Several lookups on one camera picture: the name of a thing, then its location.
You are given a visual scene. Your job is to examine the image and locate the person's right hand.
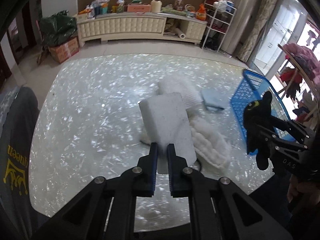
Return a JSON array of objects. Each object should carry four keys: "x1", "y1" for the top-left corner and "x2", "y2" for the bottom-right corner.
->
[{"x1": 287, "y1": 175, "x2": 310, "y2": 202}]

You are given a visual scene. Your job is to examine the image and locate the fluffy white folded towel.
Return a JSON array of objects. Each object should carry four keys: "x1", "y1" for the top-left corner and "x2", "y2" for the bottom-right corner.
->
[{"x1": 142, "y1": 115, "x2": 231, "y2": 168}]

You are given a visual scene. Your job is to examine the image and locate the blue plastic basket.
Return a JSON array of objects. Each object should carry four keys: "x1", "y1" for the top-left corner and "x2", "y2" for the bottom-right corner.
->
[{"x1": 230, "y1": 69, "x2": 294, "y2": 143}]

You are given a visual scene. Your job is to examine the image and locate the light blue folded cloth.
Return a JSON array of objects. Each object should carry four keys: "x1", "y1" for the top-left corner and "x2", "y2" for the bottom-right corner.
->
[{"x1": 201, "y1": 88, "x2": 227, "y2": 112}]

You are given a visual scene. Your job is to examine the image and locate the pink clothes on rack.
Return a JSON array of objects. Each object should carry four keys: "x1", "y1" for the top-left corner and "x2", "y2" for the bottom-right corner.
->
[{"x1": 283, "y1": 43, "x2": 319, "y2": 80}]

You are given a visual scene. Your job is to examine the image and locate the white quilted cloth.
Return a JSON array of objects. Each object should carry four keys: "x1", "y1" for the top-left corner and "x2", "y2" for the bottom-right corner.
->
[{"x1": 158, "y1": 75, "x2": 202, "y2": 109}]

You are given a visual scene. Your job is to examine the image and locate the white metal shelf rack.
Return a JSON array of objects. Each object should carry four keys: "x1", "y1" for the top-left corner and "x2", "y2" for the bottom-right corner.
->
[{"x1": 200, "y1": 0, "x2": 237, "y2": 51}]

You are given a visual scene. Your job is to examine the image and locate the white paper roll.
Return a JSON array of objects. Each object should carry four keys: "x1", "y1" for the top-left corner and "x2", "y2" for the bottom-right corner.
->
[{"x1": 174, "y1": 28, "x2": 185, "y2": 39}]

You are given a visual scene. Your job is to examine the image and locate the orange jug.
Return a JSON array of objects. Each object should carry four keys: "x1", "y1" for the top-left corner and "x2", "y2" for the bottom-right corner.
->
[{"x1": 195, "y1": 3, "x2": 207, "y2": 21}]

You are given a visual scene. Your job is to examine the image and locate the patterned curtain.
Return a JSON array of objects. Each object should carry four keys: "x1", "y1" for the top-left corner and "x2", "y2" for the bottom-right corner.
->
[{"x1": 237, "y1": 0, "x2": 278, "y2": 62}]

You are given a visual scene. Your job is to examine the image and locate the grey shirt with yellow print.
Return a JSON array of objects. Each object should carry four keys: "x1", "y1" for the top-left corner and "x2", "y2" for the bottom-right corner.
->
[{"x1": 1, "y1": 87, "x2": 47, "y2": 239}]

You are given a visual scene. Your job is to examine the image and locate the cream TV cabinet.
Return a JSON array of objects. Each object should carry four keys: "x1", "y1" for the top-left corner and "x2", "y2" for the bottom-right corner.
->
[{"x1": 77, "y1": 12, "x2": 207, "y2": 46}]

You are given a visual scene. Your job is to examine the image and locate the cardboard box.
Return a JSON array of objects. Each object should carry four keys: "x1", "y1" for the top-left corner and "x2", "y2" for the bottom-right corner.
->
[{"x1": 48, "y1": 37, "x2": 79, "y2": 63}]

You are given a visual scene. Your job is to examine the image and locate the pink box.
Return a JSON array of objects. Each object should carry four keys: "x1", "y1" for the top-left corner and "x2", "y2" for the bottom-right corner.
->
[{"x1": 127, "y1": 3, "x2": 151, "y2": 13}]

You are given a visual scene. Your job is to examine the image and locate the cream canister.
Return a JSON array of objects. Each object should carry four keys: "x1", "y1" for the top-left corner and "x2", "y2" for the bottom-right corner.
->
[{"x1": 150, "y1": 0, "x2": 162, "y2": 13}]

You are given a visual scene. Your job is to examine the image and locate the dark green plastic bag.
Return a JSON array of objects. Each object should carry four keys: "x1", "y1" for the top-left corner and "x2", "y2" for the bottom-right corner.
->
[{"x1": 39, "y1": 10, "x2": 77, "y2": 47}]

